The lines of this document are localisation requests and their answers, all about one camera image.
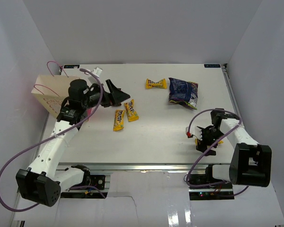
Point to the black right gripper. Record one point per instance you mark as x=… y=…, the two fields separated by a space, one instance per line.
x=201 y=146

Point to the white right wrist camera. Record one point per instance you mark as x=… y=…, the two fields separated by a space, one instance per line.
x=196 y=132

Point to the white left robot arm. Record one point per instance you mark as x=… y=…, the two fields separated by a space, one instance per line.
x=39 y=182

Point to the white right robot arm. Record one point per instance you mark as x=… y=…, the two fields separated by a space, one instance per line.
x=251 y=162

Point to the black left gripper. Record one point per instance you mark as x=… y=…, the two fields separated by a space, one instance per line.
x=119 y=96

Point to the large dark blue snack bag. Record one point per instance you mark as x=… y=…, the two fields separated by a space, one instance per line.
x=184 y=93

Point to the blue label back left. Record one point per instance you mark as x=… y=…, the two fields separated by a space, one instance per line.
x=71 y=66

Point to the yellow m&m packet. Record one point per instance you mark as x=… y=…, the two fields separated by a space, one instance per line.
x=197 y=141
x=132 y=115
x=119 y=120
x=160 y=84

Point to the beige and pink paper bag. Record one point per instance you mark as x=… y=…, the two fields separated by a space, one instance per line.
x=51 y=90

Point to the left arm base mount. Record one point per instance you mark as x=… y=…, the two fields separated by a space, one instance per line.
x=93 y=187

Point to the white cardboard front panel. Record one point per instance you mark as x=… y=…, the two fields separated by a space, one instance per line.
x=157 y=199

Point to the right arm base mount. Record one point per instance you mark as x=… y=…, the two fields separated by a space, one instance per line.
x=209 y=193

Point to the blue label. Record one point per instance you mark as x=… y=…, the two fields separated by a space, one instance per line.
x=212 y=65
x=71 y=66

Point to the yellow M&M packet back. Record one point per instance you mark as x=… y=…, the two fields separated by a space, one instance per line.
x=160 y=84

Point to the blue label back right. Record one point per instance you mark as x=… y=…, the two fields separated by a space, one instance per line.
x=212 y=65

